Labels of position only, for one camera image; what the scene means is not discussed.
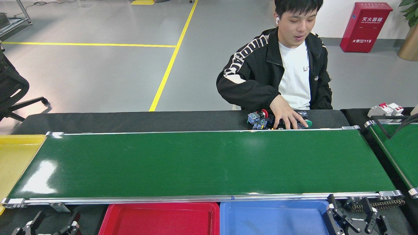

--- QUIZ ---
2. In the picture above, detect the green conveyor belt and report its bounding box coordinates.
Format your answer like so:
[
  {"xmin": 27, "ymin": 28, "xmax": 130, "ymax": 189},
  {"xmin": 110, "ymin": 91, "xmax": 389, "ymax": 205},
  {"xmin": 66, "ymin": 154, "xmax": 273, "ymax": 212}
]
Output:
[
  {"xmin": 1, "ymin": 126, "xmax": 404, "ymax": 209},
  {"xmin": 365, "ymin": 120, "xmax": 418, "ymax": 199}
]

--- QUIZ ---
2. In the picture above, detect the person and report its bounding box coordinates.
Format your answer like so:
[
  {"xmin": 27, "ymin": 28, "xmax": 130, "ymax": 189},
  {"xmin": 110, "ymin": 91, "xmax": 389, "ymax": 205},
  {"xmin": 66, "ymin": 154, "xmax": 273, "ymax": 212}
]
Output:
[{"xmin": 216, "ymin": 0, "xmax": 333, "ymax": 130}]

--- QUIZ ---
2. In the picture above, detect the black cable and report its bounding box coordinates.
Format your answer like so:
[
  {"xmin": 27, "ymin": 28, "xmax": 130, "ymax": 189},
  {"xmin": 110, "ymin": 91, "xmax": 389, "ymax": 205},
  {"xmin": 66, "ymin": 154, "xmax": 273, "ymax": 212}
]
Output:
[{"xmin": 371, "ymin": 114, "xmax": 418, "ymax": 140}]

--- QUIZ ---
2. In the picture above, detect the gold plant pot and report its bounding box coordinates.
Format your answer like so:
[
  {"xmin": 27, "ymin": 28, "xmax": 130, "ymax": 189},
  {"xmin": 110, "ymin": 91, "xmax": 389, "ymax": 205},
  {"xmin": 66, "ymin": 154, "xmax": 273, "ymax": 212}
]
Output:
[{"xmin": 397, "ymin": 24, "xmax": 418, "ymax": 62}]

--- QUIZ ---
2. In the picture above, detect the green leafy plant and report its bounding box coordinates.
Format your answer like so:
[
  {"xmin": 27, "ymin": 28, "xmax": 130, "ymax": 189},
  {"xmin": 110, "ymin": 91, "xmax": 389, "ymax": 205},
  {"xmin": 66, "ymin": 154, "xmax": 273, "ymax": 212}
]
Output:
[{"xmin": 398, "ymin": 0, "xmax": 418, "ymax": 28}]

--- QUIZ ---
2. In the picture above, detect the yellow plastic tray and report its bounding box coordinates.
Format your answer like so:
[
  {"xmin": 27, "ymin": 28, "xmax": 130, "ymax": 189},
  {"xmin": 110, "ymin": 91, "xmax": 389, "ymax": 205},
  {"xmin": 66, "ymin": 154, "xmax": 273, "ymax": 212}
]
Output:
[{"xmin": 0, "ymin": 134, "xmax": 46, "ymax": 216}]

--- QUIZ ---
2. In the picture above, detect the red plastic tray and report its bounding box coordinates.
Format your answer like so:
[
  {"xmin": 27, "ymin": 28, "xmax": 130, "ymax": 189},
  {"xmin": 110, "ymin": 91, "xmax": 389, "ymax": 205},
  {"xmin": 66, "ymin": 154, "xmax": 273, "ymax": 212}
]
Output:
[{"xmin": 98, "ymin": 202, "xmax": 220, "ymax": 235}]

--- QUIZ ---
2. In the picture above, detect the black conveyor drive chain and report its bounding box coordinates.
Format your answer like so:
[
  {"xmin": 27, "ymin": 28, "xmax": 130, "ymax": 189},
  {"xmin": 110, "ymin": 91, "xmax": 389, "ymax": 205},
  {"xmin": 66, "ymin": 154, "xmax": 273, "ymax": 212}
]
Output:
[{"xmin": 346, "ymin": 197, "xmax": 406, "ymax": 212}]

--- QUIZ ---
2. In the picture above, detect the blue plastic tray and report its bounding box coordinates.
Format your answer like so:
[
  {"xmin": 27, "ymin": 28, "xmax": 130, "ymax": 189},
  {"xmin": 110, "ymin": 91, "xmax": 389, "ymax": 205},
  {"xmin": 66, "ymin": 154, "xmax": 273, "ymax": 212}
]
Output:
[{"xmin": 220, "ymin": 200, "xmax": 343, "ymax": 235}]

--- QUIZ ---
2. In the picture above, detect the metal rack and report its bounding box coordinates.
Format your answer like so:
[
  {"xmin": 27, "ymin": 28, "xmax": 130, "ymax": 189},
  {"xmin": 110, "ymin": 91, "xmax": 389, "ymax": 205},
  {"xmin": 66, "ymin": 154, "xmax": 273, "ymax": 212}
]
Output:
[{"xmin": 0, "ymin": 0, "xmax": 33, "ymax": 38}]

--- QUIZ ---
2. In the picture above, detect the person's right hand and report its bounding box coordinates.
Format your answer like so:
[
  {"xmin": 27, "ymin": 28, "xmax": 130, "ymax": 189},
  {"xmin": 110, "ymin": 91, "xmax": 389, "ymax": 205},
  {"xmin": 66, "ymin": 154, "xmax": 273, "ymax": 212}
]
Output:
[{"xmin": 269, "ymin": 95, "xmax": 309, "ymax": 130}]

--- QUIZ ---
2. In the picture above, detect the red push button switch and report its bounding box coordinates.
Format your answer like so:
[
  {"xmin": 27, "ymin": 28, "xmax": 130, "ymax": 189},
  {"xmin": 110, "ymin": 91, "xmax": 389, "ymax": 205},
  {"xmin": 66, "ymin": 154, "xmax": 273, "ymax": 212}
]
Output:
[{"xmin": 247, "ymin": 109, "xmax": 269, "ymax": 125}]

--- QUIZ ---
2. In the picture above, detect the red fire extinguisher box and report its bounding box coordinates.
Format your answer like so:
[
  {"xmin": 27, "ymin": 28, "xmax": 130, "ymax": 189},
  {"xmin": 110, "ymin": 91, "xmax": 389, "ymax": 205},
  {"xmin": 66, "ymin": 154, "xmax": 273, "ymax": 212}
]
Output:
[{"xmin": 340, "ymin": 2, "xmax": 393, "ymax": 53}]

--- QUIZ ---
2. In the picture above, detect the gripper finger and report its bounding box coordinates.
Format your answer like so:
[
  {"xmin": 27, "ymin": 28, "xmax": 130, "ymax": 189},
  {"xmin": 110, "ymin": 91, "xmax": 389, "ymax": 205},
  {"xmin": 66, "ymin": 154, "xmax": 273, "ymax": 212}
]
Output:
[
  {"xmin": 361, "ymin": 197, "xmax": 388, "ymax": 235},
  {"xmin": 323, "ymin": 194, "xmax": 361, "ymax": 235},
  {"xmin": 60, "ymin": 212, "xmax": 82, "ymax": 235},
  {"xmin": 12, "ymin": 211, "xmax": 46, "ymax": 235}
]

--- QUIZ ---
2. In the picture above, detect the black office chair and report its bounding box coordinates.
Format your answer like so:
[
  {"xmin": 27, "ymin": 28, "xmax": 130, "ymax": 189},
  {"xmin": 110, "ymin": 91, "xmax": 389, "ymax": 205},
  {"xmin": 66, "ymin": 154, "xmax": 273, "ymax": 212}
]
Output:
[{"xmin": 0, "ymin": 41, "xmax": 49, "ymax": 123}]

